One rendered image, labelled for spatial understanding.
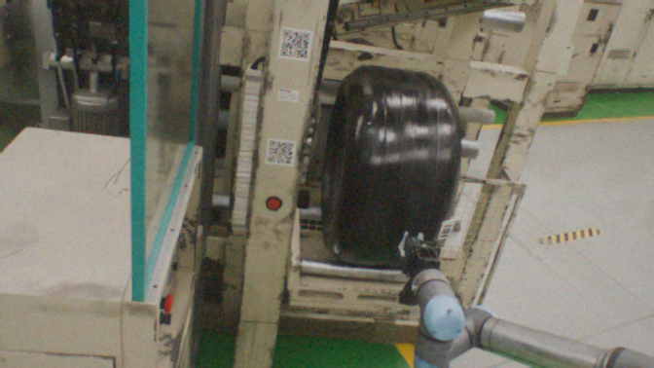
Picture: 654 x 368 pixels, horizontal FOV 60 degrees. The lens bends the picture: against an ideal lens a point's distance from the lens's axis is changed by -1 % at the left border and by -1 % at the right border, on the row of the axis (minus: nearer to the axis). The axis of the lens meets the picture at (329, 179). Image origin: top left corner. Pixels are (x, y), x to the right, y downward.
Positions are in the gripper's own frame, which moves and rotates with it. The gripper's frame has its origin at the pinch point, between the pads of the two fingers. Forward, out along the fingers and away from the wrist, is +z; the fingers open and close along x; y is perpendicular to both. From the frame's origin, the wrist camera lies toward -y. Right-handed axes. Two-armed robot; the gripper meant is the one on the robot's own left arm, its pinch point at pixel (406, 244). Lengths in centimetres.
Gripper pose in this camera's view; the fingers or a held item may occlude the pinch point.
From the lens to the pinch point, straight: 143.4
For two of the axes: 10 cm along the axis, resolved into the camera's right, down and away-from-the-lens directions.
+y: 1.5, -9.2, -3.7
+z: -0.9, -3.8, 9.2
